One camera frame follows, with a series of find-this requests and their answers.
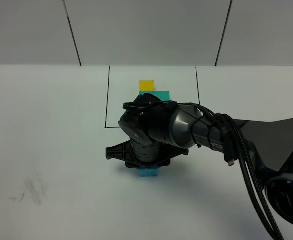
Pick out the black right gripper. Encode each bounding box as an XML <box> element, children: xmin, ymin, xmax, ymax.
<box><xmin>105</xmin><ymin>139</ymin><xmax>189</xmax><ymax>169</ymax></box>

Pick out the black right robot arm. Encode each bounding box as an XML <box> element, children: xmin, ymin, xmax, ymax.
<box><xmin>106</xmin><ymin>93</ymin><xmax>293</xmax><ymax>225</ymax></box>

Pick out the template blue cube block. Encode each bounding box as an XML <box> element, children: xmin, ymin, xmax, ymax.
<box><xmin>139</xmin><ymin>91</ymin><xmax>155</xmax><ymax>95</ymax></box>

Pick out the template green cube block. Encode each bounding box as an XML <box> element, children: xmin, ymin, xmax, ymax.
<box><xmin>153</xmin><ymin>91</ymin><xmax>171</xmax><ymax>101</ymax></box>

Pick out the template yellow cube block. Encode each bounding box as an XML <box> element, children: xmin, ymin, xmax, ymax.
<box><xmin>139</xmin><ymin>80</ymin><xmax>155</xmax><ymax>92</ymax></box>

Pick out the braided black cable bundle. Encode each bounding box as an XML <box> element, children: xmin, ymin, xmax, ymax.
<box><xmin>191</xmin><ymin>102</ymin><xmax>285</xmax><ymax>240</ymax></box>

